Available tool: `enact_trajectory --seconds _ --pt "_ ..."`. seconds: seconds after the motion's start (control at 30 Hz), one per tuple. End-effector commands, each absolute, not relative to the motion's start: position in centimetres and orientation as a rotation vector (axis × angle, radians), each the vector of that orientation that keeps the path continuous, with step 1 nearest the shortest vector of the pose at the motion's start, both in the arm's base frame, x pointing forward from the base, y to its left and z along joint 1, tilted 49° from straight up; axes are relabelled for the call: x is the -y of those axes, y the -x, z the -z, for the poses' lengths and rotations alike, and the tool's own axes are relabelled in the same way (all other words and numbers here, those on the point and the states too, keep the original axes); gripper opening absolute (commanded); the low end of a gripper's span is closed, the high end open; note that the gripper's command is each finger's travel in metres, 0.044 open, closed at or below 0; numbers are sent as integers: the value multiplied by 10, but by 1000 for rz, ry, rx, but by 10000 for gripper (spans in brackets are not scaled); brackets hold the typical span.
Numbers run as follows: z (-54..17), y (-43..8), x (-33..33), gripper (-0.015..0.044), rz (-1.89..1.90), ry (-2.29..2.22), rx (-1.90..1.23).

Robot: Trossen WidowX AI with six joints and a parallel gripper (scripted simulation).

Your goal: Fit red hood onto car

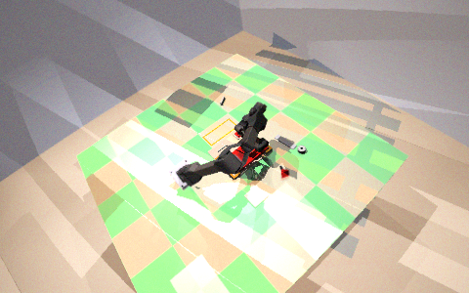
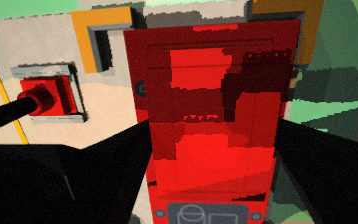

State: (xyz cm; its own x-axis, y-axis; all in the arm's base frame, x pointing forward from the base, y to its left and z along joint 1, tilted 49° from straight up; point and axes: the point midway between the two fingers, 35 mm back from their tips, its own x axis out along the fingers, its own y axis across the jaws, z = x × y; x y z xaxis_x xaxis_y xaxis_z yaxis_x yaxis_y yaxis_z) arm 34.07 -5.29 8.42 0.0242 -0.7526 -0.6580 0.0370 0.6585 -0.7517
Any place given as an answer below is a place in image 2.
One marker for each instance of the yellow rectangular outline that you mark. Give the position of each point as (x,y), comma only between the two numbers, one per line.
(16,122)

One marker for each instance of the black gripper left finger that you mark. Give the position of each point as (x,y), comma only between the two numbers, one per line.
(99,184)

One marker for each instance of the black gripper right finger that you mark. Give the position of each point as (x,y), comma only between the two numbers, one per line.
(323,169)

